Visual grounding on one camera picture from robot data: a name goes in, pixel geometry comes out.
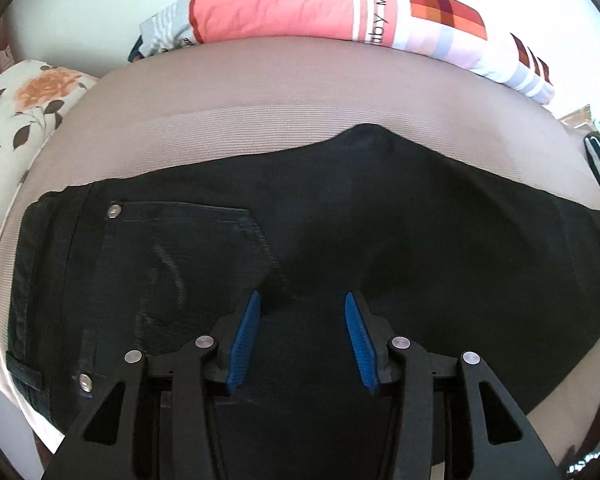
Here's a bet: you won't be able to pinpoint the long pink checkered pillow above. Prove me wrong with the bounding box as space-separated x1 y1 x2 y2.
127 0 556 106

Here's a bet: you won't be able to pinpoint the black pants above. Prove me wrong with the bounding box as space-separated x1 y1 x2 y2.
5 122 600 480

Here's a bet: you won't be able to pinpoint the tan patterned cloth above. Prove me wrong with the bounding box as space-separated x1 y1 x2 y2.
557 104 595 133

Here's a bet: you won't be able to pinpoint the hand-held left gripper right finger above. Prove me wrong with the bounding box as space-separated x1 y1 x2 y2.
344 291 566 480

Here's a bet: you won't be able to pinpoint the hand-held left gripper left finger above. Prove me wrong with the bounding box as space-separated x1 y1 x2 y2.
40 290 263 480

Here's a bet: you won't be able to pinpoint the floral pillow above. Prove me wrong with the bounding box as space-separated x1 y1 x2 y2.
0 59 101 376

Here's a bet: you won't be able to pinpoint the beige bed sheet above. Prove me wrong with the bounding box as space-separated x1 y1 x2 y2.
0 35 600 461

